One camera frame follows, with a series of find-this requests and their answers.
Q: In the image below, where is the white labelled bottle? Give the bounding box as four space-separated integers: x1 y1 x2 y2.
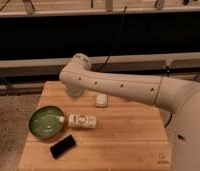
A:
67 114 97 129

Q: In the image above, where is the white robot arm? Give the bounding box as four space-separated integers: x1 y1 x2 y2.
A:
59 53 200 171

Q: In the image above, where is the small white box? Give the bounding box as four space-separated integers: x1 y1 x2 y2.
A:
95 93 108 107

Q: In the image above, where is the wooden cutting board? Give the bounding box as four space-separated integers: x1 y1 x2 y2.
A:
18 81 170 171

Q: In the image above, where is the green round bowl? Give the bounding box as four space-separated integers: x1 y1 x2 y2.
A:
29 106 65 139

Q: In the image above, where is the black smartphone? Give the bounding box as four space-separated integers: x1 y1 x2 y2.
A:
50 135 76 159

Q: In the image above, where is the black hanging cable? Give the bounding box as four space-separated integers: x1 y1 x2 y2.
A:
97 5 128 73

